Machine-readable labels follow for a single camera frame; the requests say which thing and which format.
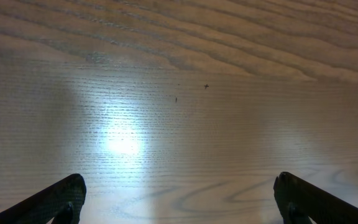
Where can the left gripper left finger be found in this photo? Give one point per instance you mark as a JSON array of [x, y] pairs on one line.
[[59, 203]]

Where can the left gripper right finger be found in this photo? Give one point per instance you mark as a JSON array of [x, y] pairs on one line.
[[301, 202]]

